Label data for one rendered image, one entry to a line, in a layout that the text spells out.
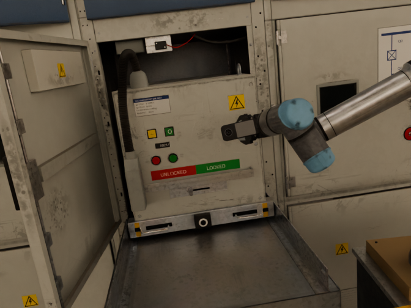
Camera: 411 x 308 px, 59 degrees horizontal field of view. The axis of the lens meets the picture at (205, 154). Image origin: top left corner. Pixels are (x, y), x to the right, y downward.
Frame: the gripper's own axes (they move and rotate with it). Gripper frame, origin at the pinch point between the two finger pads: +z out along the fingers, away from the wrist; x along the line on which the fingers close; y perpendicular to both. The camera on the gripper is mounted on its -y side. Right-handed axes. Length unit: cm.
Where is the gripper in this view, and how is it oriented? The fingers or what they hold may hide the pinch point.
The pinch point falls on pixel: (235, 132)
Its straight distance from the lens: 118.0
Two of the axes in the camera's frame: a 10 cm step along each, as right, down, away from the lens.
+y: 9.3, -1.9, 3.2
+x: -2.0, -9.8, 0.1
